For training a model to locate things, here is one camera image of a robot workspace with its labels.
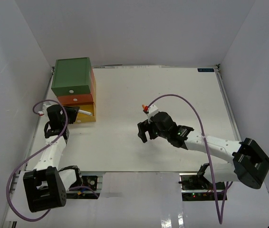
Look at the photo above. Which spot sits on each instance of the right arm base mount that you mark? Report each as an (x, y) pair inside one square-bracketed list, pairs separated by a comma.
[(195, 187)]

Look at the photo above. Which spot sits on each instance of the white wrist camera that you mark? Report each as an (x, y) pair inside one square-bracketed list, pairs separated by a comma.
[(150, 111), (43, 111)]

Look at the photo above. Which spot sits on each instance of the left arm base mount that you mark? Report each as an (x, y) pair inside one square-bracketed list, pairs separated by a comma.
[(87, 188)]

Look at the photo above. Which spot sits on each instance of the orange drawer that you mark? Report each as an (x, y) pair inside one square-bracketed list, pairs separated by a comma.
[(74, 99)]

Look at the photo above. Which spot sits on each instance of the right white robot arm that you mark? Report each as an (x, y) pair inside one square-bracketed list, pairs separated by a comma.
[(245, 161)]

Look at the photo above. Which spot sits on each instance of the green top drawer box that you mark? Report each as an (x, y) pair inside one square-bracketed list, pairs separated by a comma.
[(72, 76)]

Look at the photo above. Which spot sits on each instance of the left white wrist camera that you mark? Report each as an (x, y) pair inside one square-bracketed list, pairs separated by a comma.
[(43, 111)]

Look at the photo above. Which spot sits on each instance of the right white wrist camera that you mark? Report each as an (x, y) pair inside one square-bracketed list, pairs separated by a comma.
[(150, 111)]

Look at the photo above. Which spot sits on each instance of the stacked orange yellow drawers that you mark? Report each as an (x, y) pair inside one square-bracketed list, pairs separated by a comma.
[(93, 86)]

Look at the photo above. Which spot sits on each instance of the salmon cap thin pen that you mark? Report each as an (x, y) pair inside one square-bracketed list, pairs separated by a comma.
[(85, 112)]

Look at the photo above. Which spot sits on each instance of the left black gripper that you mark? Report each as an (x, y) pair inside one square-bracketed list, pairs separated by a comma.
[(72, 110)]

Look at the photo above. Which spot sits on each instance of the blue logo sticker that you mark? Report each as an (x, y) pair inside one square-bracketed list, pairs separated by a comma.
[(205, 70)]

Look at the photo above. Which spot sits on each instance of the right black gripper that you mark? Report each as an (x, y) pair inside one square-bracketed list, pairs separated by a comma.
[(144, 127)]

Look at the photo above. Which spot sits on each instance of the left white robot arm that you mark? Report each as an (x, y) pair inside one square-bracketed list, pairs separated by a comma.
[(46, 186)]

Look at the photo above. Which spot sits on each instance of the yellow bottom drawer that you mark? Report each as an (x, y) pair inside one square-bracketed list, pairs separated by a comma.
[(84, 118)]

